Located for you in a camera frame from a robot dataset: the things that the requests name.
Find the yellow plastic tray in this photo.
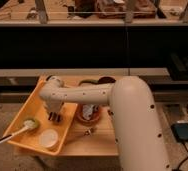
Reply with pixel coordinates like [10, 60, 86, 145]
[3, 81, 77, 156]

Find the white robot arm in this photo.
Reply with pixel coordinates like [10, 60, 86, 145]
[39, 76, 171, 171]

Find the green head dish brush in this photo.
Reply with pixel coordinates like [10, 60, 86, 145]
[0, 118, 39, 144]

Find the white round lid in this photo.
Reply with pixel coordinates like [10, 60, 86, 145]
[39, 129, 59, 149]

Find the crumpled wrapper in bowl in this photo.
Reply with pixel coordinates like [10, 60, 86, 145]
[82, 104, 95, 120]

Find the orange bowl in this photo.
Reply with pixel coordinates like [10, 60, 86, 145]
[76, 104, 100, 125]

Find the metal fork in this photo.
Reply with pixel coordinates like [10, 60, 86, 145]
[84, 127, 97, 136]

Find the dark red bowl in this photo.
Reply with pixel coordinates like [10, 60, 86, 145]
[98, 77, 116, 84]

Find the black box on floor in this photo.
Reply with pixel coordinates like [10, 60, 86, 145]
[171, 123, 188, 142]

